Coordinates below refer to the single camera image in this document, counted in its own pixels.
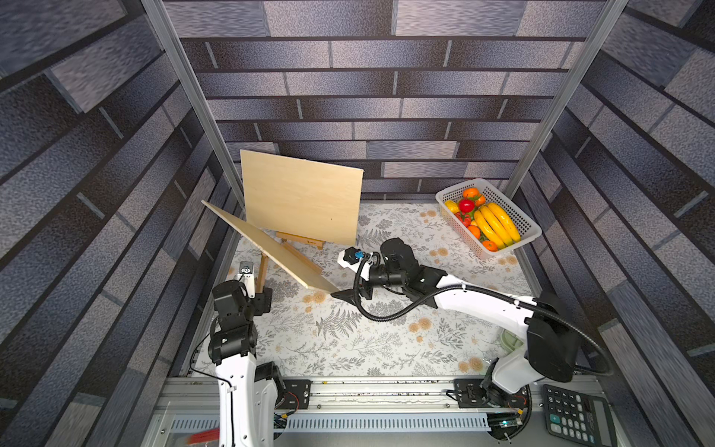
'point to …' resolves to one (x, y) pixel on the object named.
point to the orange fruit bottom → (477, 232)
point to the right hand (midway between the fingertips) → (336, 272)
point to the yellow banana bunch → (500, 230)
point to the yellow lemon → (452, 206)
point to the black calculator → (578, 417)
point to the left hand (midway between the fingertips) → (243, 284)
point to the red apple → (466, 206)
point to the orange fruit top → (470, 192)
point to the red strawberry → (465, 219)
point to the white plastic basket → (530, 229)
